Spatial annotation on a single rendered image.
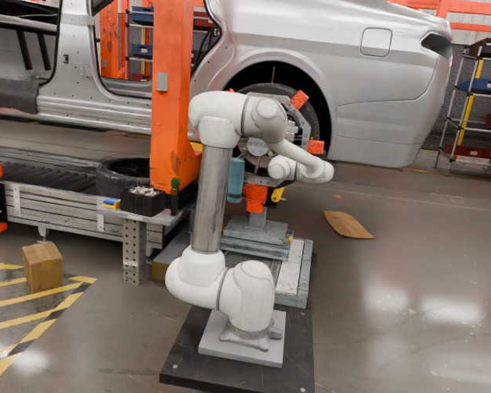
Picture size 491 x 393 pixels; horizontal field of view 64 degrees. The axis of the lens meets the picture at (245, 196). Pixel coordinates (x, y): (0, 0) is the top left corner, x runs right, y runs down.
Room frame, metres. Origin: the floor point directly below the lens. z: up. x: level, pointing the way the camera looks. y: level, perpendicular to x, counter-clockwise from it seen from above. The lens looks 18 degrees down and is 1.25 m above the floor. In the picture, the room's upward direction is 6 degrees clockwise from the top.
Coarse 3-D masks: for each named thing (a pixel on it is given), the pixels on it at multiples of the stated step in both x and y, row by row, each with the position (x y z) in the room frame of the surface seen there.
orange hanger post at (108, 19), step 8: (104, 8) 5.18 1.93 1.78; (112, 8) 5.19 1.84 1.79; (104, 16) 5.18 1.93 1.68; (112, 16) 5.19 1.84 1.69; (104, 24) 5.18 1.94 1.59; (112, 24) 5.19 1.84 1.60; (104, 32) 5.18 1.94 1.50; (112, 32) 5.19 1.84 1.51; (104, 40) 5.18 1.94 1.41; (112, 40) 5.19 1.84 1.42; (104, 48) 5.18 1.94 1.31; (112, 48) 5.19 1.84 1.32; (104, 56) 5.18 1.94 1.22; (112, 56) 5.18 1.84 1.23; (104, 64) 5.18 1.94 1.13; (112, 64) 5.18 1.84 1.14; (104, 72) 5.18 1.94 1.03; (112, 72) 5.18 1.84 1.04
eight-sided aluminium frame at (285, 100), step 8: (256, 96) 2.34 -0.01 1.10; (264, 96) 2.33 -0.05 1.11; (272, 96) 2.32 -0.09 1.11; (280, 96) 2.32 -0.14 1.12; (296, 112) 2.30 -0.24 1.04; (304, 120) 2.29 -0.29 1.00; (304, 128) 2.29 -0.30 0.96; (304, 136) 2.29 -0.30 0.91; (304, 144) 2.29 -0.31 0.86; (248, 176) 2.34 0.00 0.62; (256, 176) 2.37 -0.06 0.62; (264, 184) 2.32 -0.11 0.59; (272, 184) 2.31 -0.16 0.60
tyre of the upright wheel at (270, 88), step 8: (248, 88) 2.43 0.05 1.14; (256, 88) 2.42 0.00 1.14; (264, 88) 2.42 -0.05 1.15; (272, 88) 2.41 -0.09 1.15; (280, 88) 2.40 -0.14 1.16; (288, 88) 2.42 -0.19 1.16; (288, 96) 2.39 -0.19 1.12; (304, 104) 2.37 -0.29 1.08; (304, 112) 2.37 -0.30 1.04; (312, 112) 2.38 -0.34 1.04; (312, 120) 2.36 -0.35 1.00; (312, 128) 2.36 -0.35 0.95; (312, 136) 2.36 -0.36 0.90; (280, 184) 2.39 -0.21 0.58; (288, 184) 2.42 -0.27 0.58
